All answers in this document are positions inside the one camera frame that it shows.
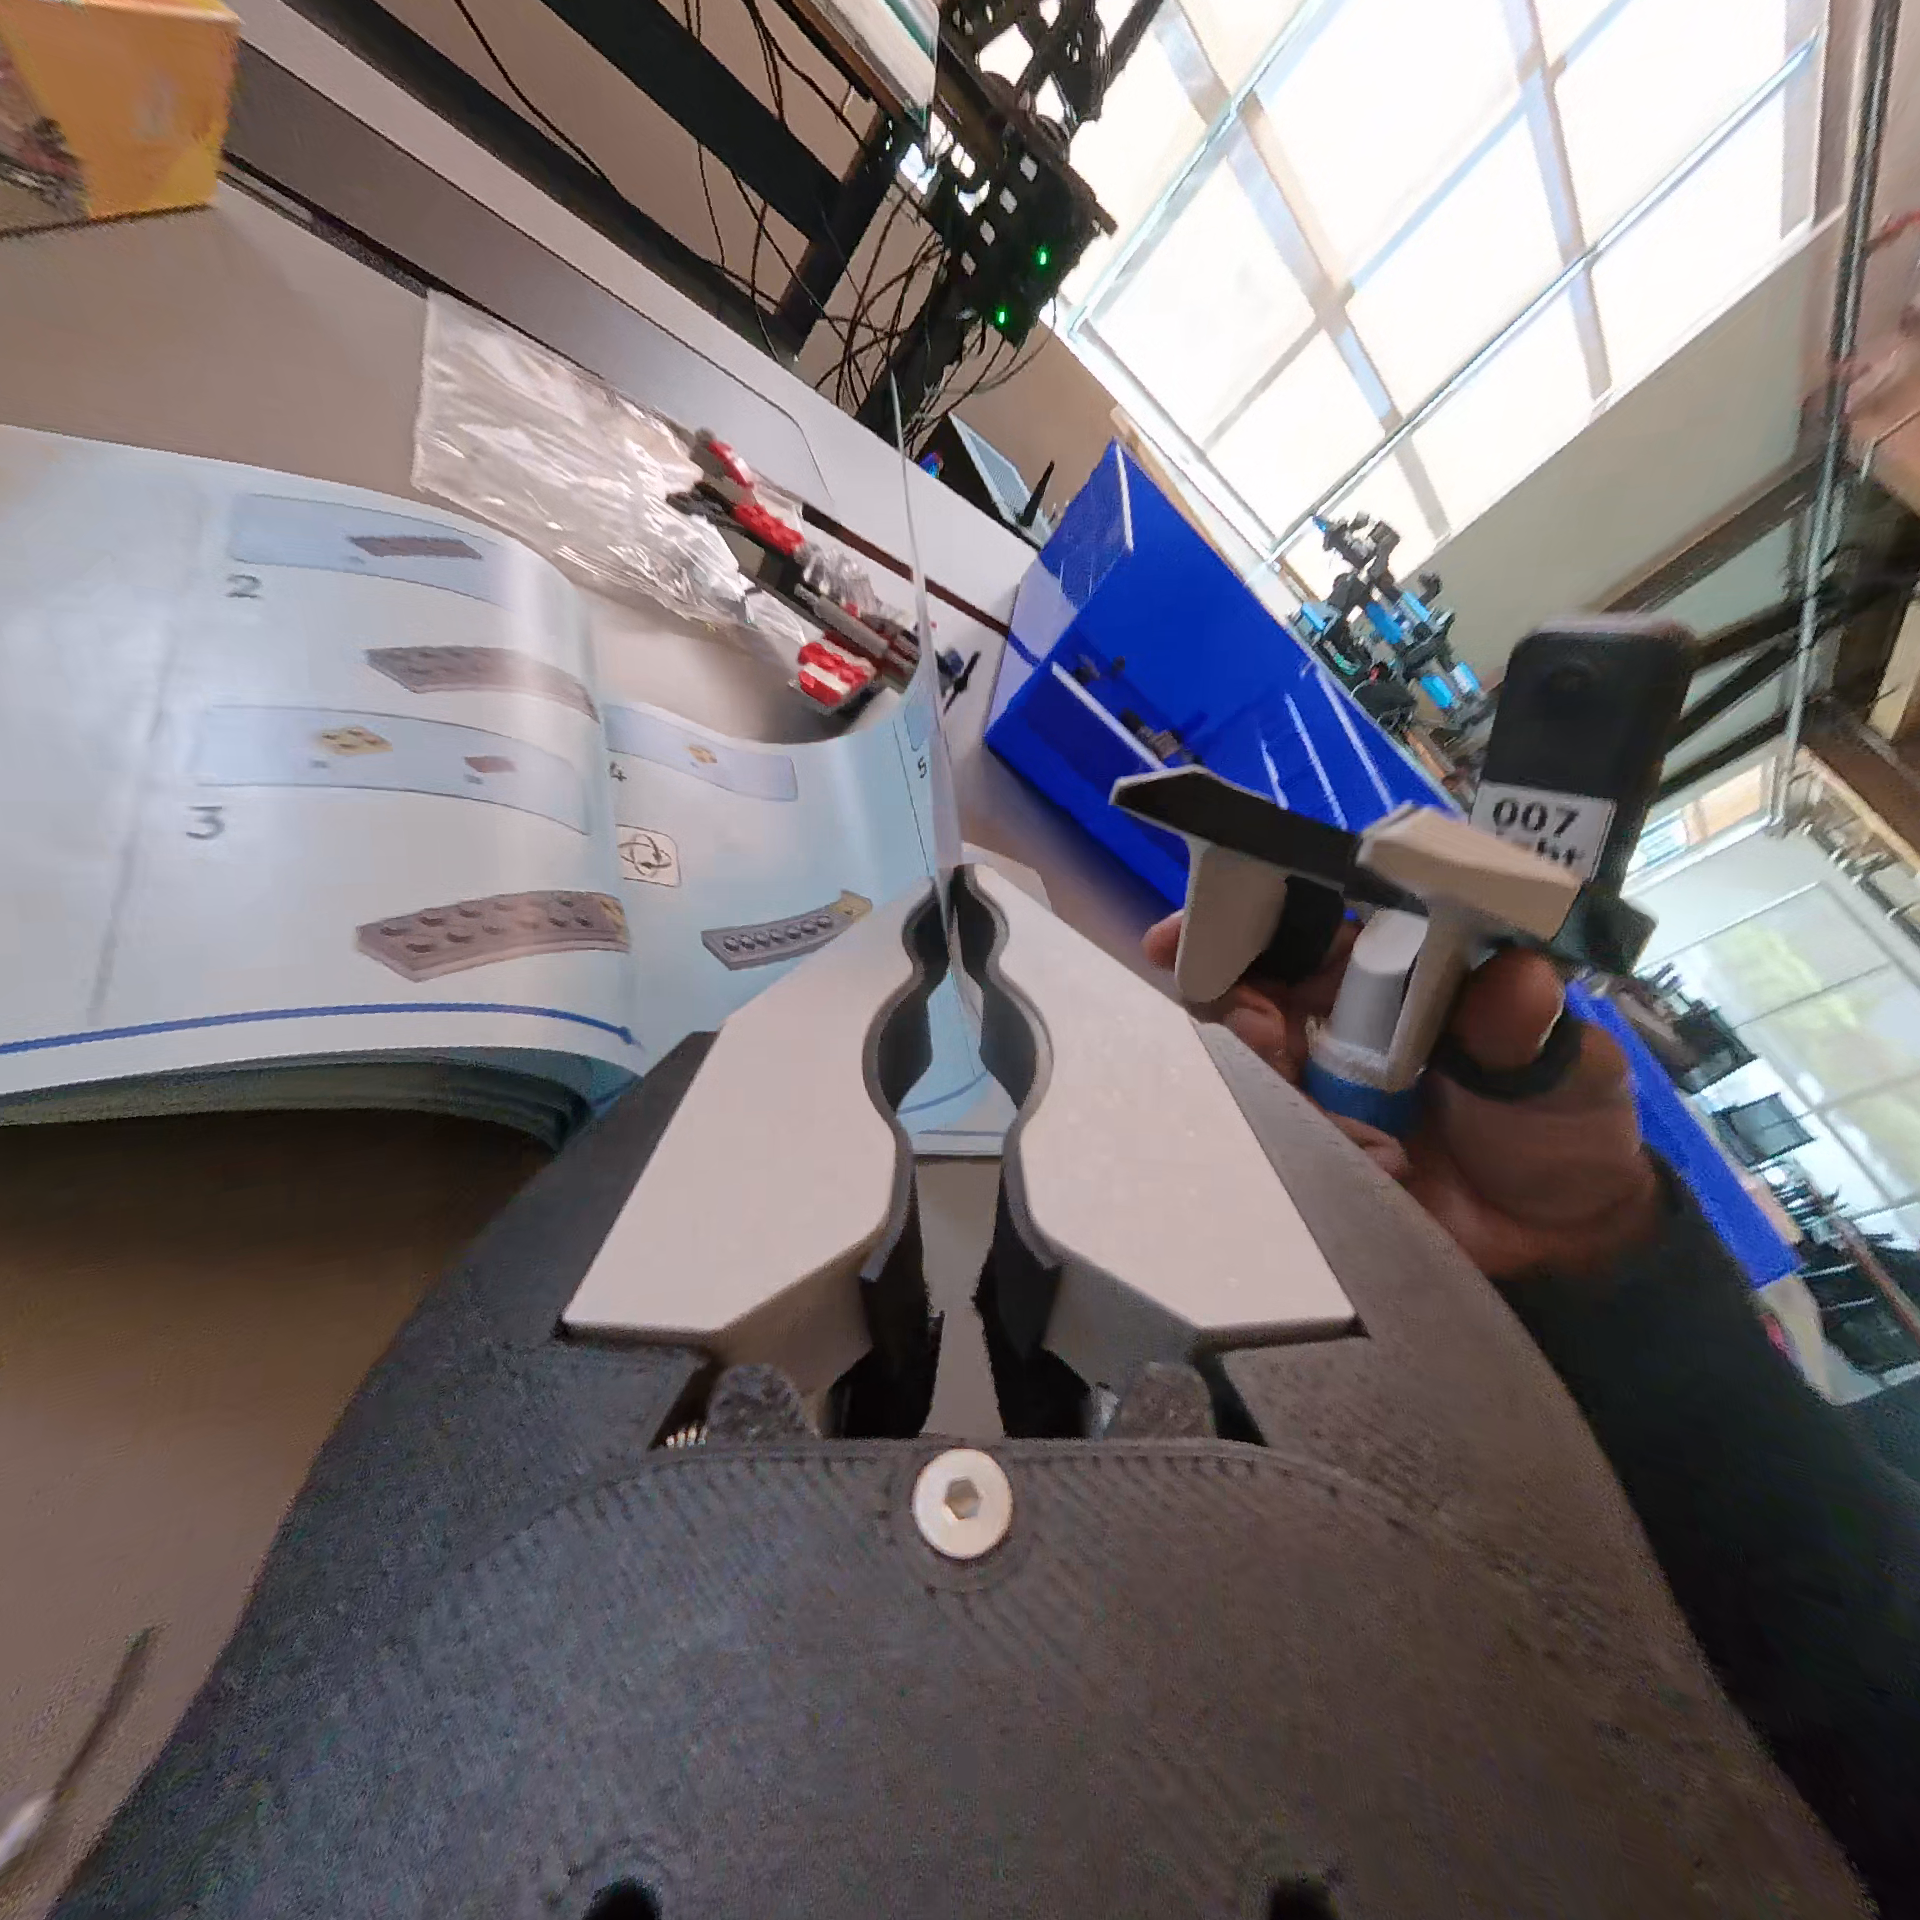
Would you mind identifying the black equipment rack with cables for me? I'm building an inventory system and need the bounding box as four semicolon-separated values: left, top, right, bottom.
838;0;1124;436

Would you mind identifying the person's right hand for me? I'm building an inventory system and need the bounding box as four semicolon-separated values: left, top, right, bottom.
1143;914;1662;1279

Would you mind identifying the blue plastic bin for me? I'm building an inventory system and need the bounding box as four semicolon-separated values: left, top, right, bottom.
982;439;1807;1296

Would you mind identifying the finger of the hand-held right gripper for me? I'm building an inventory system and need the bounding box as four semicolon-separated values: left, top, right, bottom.
1111;765;1414;1004
1354;807;1587;1085

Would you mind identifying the small dark desktop device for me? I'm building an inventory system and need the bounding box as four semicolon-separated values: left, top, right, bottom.
914;412;1056;543

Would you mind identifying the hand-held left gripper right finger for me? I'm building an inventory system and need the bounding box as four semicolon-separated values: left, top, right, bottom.
948;861;1359;1432

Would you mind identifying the person's right forearm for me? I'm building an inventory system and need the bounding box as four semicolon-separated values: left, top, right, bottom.
1499;1155;1920;1920

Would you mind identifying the yellow brick set box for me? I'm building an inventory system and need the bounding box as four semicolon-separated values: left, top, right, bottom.
0;0;243;226

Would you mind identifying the brick building instruction booklet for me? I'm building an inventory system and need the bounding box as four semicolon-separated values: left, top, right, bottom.
0;375;1008;1160

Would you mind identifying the large grid window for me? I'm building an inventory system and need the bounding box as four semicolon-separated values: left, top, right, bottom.
1062;0;1850;559

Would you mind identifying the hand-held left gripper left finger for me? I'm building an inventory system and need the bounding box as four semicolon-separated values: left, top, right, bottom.
558;883;962;1426

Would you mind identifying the clear plastic parts bag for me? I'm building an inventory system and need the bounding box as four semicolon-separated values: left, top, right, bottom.
412;292;940;710

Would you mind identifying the black red brick model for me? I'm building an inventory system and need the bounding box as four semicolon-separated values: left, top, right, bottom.
667;432;924;710

